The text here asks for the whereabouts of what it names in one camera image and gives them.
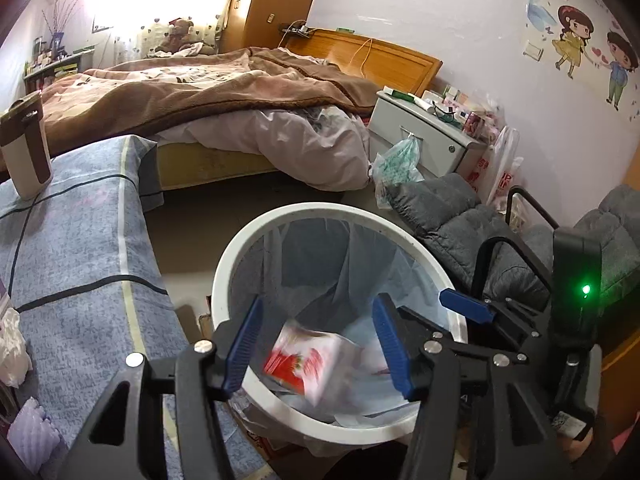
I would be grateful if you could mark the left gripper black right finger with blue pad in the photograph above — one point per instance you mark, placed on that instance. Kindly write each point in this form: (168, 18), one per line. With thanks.
(511, 434)

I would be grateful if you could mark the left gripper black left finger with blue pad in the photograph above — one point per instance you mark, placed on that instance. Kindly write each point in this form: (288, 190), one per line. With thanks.
(123, 436)

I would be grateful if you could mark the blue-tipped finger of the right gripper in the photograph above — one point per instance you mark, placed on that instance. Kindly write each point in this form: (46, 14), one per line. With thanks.
(475, 310)

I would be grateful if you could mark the red white snack wrapper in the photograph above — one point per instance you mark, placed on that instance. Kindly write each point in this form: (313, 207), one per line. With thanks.
(315, 365)

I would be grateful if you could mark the white tissue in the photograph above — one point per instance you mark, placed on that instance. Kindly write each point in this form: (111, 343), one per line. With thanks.
(15, 362)

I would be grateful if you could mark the white round trash bin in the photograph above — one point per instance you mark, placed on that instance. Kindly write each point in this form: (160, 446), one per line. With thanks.
(279, 422)

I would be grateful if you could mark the grey cushioned chair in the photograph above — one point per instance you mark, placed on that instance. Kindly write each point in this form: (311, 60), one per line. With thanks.
(447, 216)

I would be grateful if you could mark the white plastic shopping bag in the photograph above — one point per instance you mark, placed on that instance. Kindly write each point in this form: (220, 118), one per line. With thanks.
(495, 170)

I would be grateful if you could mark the green plastic bag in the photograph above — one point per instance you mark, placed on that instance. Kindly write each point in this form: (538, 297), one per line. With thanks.
(396, 166)

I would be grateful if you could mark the white bedside cabinet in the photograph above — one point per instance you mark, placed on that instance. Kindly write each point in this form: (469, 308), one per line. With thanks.
(443, 148)

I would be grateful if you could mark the blue patterned tablecloth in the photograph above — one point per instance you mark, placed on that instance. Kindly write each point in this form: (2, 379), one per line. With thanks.
(80, 270)

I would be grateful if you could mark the pink bed sheet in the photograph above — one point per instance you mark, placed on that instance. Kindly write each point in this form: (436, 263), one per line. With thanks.
(323, 147)

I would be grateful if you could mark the purple tissue box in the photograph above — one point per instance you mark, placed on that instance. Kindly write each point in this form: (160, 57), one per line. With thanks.
(33, 436)

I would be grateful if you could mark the wooden bed headboard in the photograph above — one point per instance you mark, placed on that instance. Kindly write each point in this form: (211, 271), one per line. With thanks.
(386, 64)

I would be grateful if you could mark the brown fleece blanket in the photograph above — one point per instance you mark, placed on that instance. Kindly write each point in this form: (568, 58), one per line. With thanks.
(148, 96)

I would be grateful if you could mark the white brown lidded mug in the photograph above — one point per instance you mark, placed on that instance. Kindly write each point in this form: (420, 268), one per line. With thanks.
(24, 146)

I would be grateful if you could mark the brown teddy bear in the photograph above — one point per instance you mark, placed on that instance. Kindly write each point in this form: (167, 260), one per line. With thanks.
(181, 35)

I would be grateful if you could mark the cluttered side shelf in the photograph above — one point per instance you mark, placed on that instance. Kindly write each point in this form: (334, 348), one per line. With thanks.
(45, 66)

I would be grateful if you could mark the wooden wardrobe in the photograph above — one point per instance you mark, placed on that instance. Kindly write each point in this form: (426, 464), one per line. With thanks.
(259, 23)

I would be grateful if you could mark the patterned window curtain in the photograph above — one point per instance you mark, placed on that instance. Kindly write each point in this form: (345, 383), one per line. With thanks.
(141, 25)

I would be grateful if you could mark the black camera box green light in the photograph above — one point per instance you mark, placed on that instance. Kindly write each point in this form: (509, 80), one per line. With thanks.
(576, 294)

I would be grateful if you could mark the cartoon couple wall sticker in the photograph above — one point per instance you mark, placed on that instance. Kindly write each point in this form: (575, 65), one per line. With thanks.
(598, 56)

